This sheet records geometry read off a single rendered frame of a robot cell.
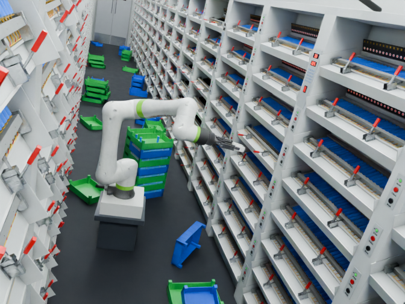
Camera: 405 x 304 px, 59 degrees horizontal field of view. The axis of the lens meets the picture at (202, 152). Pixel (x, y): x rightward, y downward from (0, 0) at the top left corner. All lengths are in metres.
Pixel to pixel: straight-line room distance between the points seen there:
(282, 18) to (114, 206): 1.58
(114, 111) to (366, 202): 1.37
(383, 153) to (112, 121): 1.40
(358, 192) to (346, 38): 0.72
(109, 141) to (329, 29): 1.31
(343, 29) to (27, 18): 1.37
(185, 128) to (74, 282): 1.14
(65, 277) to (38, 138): 1.63
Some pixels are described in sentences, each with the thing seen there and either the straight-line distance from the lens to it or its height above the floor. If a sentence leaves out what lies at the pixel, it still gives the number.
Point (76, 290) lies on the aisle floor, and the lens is 2.32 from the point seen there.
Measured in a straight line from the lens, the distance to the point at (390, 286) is 1.44.
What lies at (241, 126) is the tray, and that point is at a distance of 2.51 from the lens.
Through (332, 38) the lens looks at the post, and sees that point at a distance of 1.80.
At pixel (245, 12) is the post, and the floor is 1.65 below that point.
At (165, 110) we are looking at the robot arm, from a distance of 2.02.
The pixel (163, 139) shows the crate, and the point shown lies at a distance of 3.18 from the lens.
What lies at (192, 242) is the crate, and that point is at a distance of 2.76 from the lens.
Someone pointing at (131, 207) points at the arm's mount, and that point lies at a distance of 2.38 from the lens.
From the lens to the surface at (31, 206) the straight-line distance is 0.94.
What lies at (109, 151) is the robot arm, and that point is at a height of 0.73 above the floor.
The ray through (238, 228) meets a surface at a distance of 2.49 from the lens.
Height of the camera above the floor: 1.63
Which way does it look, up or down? 22 degrees down
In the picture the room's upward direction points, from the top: 13 degrees clockwise
